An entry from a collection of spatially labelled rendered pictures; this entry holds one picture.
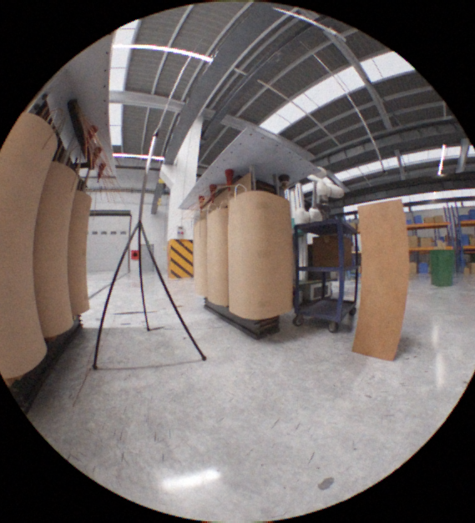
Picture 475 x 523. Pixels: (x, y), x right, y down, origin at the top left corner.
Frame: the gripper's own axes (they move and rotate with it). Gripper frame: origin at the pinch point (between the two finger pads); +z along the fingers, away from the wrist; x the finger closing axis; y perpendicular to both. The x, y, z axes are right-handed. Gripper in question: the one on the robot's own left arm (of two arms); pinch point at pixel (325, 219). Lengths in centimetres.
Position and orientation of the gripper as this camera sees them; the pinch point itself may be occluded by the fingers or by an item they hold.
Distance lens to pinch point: 159.7
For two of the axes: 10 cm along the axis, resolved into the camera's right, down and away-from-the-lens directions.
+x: 9.6, -0.1, 2.7
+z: 0.1, 10.0, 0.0
